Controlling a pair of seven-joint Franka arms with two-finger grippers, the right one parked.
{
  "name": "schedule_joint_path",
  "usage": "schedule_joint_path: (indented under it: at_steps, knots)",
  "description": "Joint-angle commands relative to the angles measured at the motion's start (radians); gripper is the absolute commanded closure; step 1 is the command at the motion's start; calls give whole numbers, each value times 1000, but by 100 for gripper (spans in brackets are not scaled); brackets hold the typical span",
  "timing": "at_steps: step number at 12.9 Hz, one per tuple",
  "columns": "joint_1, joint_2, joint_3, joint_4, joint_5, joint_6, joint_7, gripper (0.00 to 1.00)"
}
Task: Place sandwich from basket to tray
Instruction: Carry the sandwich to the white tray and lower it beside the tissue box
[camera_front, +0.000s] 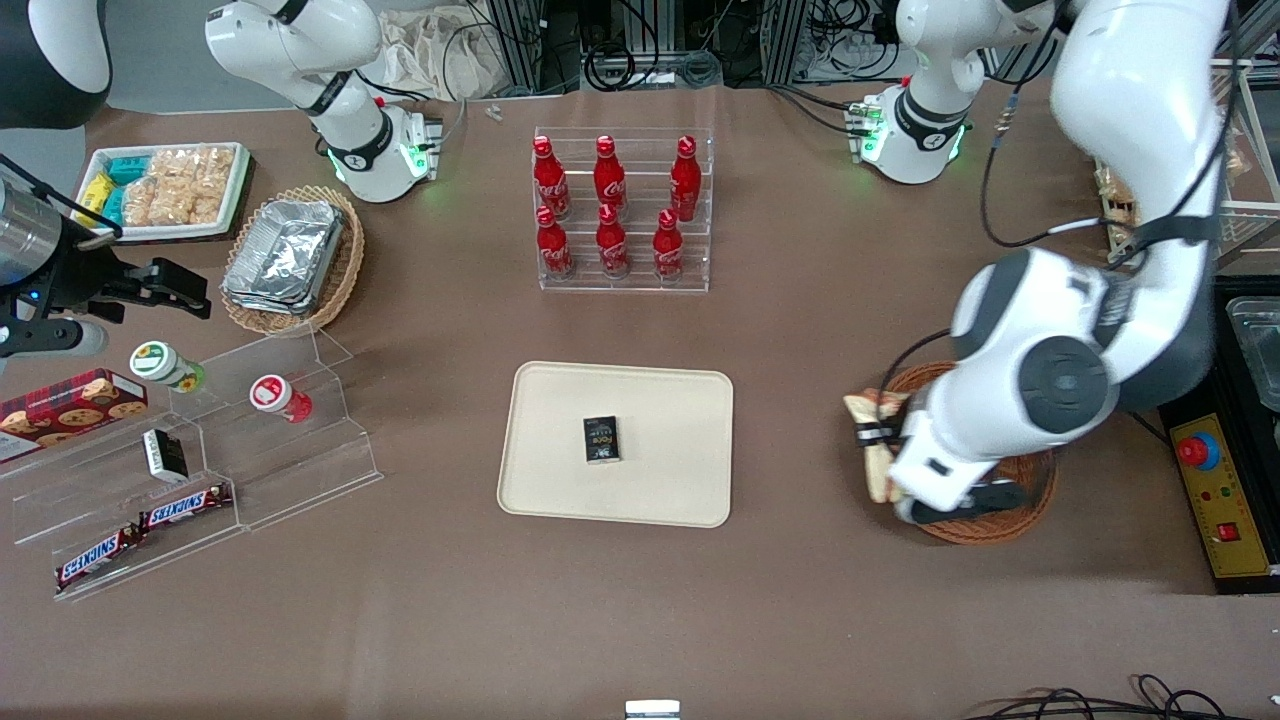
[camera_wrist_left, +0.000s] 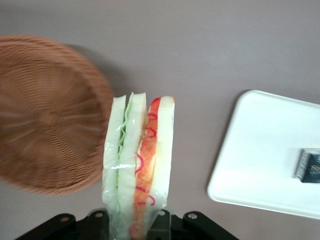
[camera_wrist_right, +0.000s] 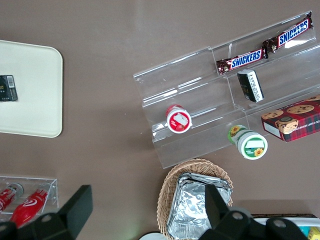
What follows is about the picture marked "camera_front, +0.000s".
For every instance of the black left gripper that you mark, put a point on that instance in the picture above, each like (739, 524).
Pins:
(894, 425)

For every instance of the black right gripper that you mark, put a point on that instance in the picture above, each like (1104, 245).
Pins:
(78, 277)

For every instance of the triangular sandwich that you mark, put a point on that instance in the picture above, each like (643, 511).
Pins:
(880, 470)

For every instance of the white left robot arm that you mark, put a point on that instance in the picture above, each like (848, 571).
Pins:
(1060, 340)

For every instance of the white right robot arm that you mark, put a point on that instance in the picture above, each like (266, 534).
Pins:
(300, 50)

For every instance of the white rectangular snack tray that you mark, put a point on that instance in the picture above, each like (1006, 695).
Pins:
(235, 200)

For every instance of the black board under snack tray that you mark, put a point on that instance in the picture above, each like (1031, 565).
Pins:
(248, 200)

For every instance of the round brown wicker basket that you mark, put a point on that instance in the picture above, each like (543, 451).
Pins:
(1000, 525)

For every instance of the oval light wicker basket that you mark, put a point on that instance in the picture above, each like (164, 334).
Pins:
(340, 280)

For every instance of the beige rectangular tray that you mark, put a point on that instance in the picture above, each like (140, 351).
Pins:
(660, 490)

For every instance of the green bottle with flower cap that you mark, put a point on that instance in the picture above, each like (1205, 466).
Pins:
(160, 364)

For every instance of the small rice cracker bag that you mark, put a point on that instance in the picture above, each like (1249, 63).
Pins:
(140, 202)

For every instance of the teal snack packet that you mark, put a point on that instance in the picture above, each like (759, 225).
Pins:
(113, 205)
(128, 170)

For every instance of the large rice cracker bag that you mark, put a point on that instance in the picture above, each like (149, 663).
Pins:
(195, 180)

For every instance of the stack of foil trays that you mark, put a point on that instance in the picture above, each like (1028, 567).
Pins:
(285, 255)

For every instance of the yellow snack packet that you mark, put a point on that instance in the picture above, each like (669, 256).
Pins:
(95, 192)

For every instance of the red yogurt drink bottle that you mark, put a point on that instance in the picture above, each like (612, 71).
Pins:
(278, 396)

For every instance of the red plaid cookie box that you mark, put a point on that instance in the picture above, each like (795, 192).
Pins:
(70, 410)

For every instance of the small black white box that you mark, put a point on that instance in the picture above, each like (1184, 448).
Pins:
(165, 455)

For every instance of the clear acrylic stepped shelf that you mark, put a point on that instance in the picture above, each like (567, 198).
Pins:
(290, 470)

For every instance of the snickers chocolate bar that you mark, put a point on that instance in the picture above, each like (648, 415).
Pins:
(186, 506)
(96, 558)

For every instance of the small black carton box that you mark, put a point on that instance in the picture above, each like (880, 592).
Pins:
(602, 440)

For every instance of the red cola bottle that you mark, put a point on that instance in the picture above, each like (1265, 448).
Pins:
(609, 180)
(611, 245)
(551, 180)
(667, 250)
(685, 180)
(553, 245)

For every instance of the clear acrylic bottle rack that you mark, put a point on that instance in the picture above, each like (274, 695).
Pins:
(630, 280)

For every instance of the white cloth bag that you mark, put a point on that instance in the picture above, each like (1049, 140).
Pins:
(430, 55)

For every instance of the small white silver device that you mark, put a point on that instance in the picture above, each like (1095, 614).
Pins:
(652, 710)

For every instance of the yellow emergency stop box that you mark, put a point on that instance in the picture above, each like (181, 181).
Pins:
(1225, 520)

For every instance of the clear plastic container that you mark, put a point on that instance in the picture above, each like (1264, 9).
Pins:
(1258, 345)

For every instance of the black equipment platform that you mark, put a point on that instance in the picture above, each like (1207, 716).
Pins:
(1250, 590)

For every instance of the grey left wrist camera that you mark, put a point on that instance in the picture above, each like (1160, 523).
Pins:
(975, 500)

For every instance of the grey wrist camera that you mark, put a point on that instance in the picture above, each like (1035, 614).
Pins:
(50, 338)
(975, 500)

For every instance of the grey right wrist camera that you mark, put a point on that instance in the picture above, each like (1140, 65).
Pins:
(50, 338)

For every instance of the aluminium frame rack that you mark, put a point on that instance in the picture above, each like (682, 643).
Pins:
(535, 45)

